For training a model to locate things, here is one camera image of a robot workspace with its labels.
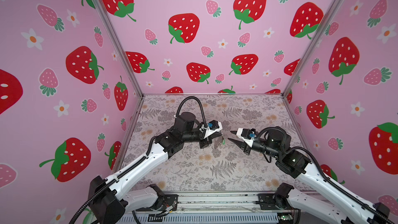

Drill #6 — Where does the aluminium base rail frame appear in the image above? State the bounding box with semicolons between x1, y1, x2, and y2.
105;189;315;224

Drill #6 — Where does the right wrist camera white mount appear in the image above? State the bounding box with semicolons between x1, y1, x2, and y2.
237;128;257;141

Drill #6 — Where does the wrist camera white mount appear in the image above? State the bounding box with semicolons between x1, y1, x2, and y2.
237;128;257;141
201;120;222;139

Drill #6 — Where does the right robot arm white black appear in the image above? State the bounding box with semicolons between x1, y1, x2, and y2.
231;127;392;224

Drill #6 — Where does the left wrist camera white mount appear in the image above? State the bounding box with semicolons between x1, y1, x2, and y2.
201;120;222;139

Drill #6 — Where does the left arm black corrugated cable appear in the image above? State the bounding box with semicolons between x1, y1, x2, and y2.
175;95;207;127

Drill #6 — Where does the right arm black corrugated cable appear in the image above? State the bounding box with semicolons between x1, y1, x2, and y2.
256;127;392;224

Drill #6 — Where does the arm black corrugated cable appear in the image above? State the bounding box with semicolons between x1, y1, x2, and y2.
175;95;207;127
256;127;392;224

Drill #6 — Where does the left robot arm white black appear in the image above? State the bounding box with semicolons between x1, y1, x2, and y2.
88;112;222;224

